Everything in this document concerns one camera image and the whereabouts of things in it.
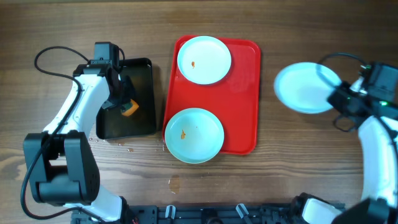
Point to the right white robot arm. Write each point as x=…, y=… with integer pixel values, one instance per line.
x=374, y=115

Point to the orange green sponge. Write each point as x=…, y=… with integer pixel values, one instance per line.
x=129, y=108

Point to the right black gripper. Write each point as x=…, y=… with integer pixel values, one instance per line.
x=334, y=97

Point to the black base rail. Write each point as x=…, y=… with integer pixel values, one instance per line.
x=269, y=213

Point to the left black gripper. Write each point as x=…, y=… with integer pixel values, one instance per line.
x=129, y=93

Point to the white plate with stain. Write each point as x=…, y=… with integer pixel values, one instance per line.
x=204, y=60

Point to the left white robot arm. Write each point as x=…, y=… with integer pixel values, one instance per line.
x=62, y=174

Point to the red plastic tray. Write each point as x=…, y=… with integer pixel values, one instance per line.
x=234, y=100

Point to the teal plate with stain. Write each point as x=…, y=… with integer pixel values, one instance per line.
x=194, y=135

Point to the black water tray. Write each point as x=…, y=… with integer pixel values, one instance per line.
x=111, y=124

